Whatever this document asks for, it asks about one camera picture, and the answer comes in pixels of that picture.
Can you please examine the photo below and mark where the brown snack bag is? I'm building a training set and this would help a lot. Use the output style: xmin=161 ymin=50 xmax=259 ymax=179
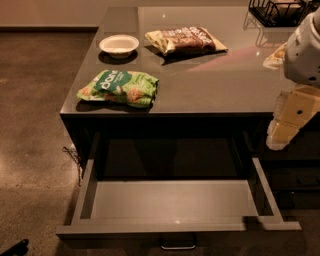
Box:
xmin=145 ymin=26 xmax=228 ymax=56

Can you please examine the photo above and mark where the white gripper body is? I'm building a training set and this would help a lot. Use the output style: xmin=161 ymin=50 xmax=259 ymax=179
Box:
xmin=283 ymin=8 xmax=320 ymax=88

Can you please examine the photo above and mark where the black object on floor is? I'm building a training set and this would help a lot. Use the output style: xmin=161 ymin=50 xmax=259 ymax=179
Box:
xmin=0 ymin=239 xmax=29 ymax=256

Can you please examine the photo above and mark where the black wire basket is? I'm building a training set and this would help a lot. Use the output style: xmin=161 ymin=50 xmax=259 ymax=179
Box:
xmin=248 ymin=0 xmax=309 ymax=27

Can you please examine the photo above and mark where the dark cable bundle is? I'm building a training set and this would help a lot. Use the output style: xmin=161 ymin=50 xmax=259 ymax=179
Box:
xmin=61 ymin=143 xmax=84 ymax=187

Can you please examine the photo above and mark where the dark grey cabinet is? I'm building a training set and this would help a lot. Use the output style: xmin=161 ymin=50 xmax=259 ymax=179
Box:
xmin=62 ymin=112 xmax=319 ymax=209

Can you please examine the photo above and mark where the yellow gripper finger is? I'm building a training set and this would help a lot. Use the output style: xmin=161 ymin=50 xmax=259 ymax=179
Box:
xmin=266 ymin=84 xmax=320 ymax=151

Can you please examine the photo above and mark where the green rice chip bag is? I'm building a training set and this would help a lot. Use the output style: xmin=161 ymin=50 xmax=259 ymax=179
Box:
xmin=77 ymin=70 xmax=159 ymax=108

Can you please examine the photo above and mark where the open grey top drawer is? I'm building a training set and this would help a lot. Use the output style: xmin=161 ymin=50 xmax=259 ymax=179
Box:
xmin=55 ymin=132 xmax=302 ymax=241

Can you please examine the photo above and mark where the yellow snack packet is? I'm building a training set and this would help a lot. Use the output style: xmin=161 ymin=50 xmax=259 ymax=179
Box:
xmin=263 ymin=43 xmax=287 ymax=70

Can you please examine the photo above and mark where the white bowl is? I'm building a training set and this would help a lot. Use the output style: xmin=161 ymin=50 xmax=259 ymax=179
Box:
xmin=99 ymin=34 xmax=139 ymax=59

